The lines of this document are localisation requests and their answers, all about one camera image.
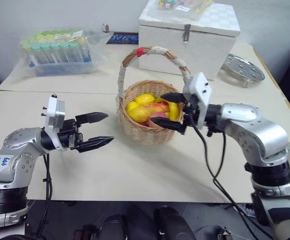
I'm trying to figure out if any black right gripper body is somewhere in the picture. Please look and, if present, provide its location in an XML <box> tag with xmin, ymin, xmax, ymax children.
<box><xmin>182</xmin><ymin>92</ymin><xmax>201</xmax><ymax>126</ymax></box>

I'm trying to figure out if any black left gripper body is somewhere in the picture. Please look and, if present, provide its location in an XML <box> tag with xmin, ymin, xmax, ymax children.
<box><xmin>57</xmin><ymin>118</ymin><xmax>84</xmax><ymax>151</ymax></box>

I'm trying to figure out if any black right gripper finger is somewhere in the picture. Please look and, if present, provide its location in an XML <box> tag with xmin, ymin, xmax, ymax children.
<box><xmin>150</xmin><ymin>117</ymin><xmax>187</xmax><ymax>135</ymax></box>
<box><xmin>159</xmin><ymin>92</ymin><xmax>189</xmax><ymax>105</ymax></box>

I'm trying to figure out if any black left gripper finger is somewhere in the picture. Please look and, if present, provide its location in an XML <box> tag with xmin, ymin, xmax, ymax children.
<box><xmin>78</xmin><ymin>136</ymin><xmax>115</xmax><ymax>154</ymax></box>
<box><xmin>75</xmin><ymin>112</ymin><xmax>109</xmax><ymax>125</ymax></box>

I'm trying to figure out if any yellow banana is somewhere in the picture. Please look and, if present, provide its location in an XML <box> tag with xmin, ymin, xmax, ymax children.
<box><xmin>168</xmin><ymin>100</ymin><xmax>181</xmax><ymax>123</ymax></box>

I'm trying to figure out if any pink red peach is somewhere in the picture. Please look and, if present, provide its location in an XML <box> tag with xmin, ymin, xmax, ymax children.
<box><xmin>147</xmin><ymin>111</ymin><xmax>172</xmax><ymax>128</ymax></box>

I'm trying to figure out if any red yellow mango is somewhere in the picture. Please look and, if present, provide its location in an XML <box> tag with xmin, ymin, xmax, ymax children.
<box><xmin>139</xmin><ymin>103</ymin><xmax>171</xmax><ymax>119</ymax></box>

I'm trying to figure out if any small yellow lemon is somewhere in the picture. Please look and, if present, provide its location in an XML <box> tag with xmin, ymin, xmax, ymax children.
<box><xmin>125</xmin><ymin>100</ymin><xmax>141</xmax><ymax>113</ymax></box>
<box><xmin>134</xmin><ymin>92</ymin><xmax>157</xmax><ymax>106</ymax></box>

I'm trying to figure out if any large yellow fruit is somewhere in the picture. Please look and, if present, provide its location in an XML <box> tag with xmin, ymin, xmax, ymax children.
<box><xmin>126</xmin><ymin>105</ymin><xmax>151</xmax><ymax>124</ymax></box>

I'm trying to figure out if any white woven lidded box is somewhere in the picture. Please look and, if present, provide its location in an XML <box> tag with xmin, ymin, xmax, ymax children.
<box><xmin>137</xmin><ymin>0</ymin><xmax>241</xmax><ymax>82</ymax></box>

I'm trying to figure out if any blue test tube rack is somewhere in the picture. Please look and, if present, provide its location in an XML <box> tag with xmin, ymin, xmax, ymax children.
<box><xmin>28</xmin><ymin>53</ymin><xmax>95</xmax><ymax>77</ymax></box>

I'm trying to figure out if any dark metal box latch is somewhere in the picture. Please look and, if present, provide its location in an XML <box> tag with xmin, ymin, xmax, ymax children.
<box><xmin>183</xmin><ymin>23</ymin><xmax>191</xmax><ymax>44</ymax></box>

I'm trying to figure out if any round perforated metal steamer plate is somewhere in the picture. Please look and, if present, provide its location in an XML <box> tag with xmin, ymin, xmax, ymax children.
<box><xmin>220</xmin><ymin>52</ymin><xmax>266</xmax><ymax>89</ymax></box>

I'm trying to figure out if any teal capped test tube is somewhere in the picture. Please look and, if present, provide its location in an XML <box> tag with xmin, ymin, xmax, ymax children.
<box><xmin>69</xmin><ymin>40</ymin><xmax>79</xmax><ymax>63</ymax></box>
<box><xmin>49</xmin><ymin>41</ymin><xmax>60</xmax><ymax>64</ymax></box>
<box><xmin>30</xmin><ymin>43</ymin><xmax>41</xmax><ymax>65</ymax></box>
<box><xmin>40</xmin><ymin>42</ymin><xmax>50</xmax><ymax>65</ymax></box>
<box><xmin>59</xmin><ymin>41</ymin><xmax>70</xmax><ymax>64</ymax></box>

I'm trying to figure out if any clear plastic bag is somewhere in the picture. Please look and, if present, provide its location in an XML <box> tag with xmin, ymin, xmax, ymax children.
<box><xmin>16</xmin><ymin>22</ymin><xmax>115</xmax><ymax>79</ymax></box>

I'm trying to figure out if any white handwritten label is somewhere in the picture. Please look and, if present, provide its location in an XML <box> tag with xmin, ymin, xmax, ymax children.
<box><xmin>0</xmin><ymin>155</ymin><xmax>13</xmax><ymax>174</ymax></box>

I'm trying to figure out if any blue patterned cloth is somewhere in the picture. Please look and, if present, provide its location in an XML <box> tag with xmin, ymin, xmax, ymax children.
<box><xmin>106</xmin><ymin>31</ymin><xmax>139</xmax><ymax>46</ymax></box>

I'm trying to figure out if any dark rounded shape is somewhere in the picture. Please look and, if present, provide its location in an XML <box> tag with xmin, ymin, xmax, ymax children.
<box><xmin>94</xmin><ymin>213</ymin><xmax>126</xmax><ymax>240</ymax></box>

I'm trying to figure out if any clear bag with colourful items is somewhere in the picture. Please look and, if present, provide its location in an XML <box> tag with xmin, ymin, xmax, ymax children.
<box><xmin>155</xmin><ymin>0</ymin><xmax>214</xmax><ymax>20</ymax></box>

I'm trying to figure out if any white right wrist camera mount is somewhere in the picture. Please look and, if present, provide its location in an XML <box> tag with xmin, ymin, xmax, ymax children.
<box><xmin>183</xmin><ymin>72</ymin><xmax>213</xmax><ymax>129</ymax></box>

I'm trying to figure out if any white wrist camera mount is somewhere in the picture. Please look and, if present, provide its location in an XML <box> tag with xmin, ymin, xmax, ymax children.
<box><xmin>183</xmin><ymin>72</ymin><xmax>213</xmax><ymax>129</ymax></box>
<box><xmin>41</xmin><ymin>93</ymin><xmax>67</xmax><ymax>152</ymax></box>

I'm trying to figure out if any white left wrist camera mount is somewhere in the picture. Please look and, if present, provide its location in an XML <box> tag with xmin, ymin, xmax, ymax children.
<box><xmin>41</xmin><ymin>93</ymin><xmax>67</xmax><ymax>152</ymax></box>

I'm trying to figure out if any wicker basket with handle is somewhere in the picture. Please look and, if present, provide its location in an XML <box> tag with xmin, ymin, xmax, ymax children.
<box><xmin>114</xmin><ymin>45</ymin><xmax>193</xmax><ymax>146</ymax></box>

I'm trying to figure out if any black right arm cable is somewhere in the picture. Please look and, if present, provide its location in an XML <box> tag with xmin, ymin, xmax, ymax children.
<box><xmin>184</xmin><ymin>109</ymin><xmax>277</xmax><ymax>240</ymax></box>

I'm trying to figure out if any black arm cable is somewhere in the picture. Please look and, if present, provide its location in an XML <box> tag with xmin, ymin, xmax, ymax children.
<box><xmin>184</xmin><ymin>109</ymin><xmax>277</xmax><ymax>240</ymax></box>
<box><xmin>36</xmin><ymin>152</ymin><xmax>53</xmax><ymax>240</ymax></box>

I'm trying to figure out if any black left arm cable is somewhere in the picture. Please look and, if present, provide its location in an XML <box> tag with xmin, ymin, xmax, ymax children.
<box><xmin>36</xmin><ymin>152</ymin><xmax>53</xmax><ymax>240</ymax></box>

